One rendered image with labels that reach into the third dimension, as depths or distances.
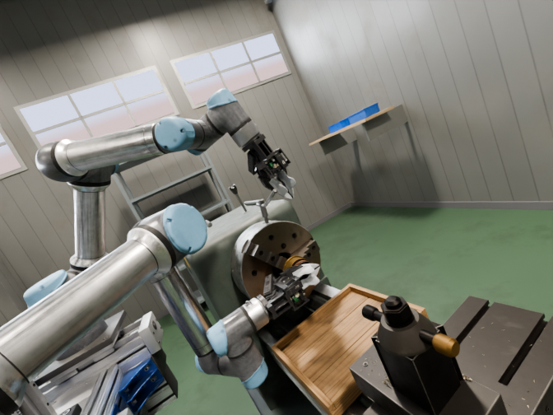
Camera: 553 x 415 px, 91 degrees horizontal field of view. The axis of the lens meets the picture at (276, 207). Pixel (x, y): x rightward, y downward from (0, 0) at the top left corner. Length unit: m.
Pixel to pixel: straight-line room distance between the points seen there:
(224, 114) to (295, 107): 4.30
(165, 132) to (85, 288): 0.34
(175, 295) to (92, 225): 0.42
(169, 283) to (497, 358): 0.69
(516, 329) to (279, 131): 4.42
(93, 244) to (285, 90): 4.39
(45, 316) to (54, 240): 4.12
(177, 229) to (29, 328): 0.26
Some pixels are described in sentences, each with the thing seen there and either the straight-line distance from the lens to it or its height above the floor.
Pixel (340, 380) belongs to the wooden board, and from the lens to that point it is 0.79.
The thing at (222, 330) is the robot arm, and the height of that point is 1.11.
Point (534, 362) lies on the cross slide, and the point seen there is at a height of 0.97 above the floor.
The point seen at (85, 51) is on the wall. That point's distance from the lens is 4.94.
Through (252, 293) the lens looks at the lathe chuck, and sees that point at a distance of 0.94.
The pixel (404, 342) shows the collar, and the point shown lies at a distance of 0.44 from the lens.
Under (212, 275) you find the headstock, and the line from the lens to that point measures 1.05.
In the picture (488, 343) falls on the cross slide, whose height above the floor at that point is 0.97.
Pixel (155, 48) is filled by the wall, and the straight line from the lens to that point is 4.91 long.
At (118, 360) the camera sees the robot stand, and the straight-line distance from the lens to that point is 1.08.
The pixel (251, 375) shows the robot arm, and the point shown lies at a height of 0.97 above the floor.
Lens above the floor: 1.43
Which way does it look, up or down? 10 degrees down
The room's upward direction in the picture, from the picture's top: 25 degrees counter-clockwise
